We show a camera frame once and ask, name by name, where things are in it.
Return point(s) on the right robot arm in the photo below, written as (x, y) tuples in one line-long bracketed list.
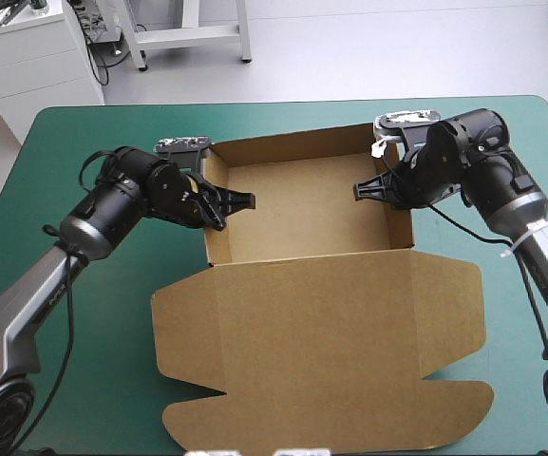
[(515, 190)]

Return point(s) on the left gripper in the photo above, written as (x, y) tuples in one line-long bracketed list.
[(204, 204)]

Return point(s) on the white metal frame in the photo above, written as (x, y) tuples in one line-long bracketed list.
[(183, 38)]

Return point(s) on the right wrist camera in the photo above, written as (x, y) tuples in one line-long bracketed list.
[(406, 117)]

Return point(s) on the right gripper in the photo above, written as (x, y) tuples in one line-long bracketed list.
[(416, 190)]

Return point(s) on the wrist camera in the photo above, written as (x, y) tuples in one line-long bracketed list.
[(406, 117), (183, 141)]

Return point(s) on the white drawer cabinet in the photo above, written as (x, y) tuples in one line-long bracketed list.
[(26, 62)]

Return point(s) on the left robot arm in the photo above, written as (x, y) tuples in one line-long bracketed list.
[(88, 209)]

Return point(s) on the brown cardboard box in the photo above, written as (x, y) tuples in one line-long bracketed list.
[(311, 332)]

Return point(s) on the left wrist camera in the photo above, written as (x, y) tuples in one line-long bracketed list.
[(183, 141)]

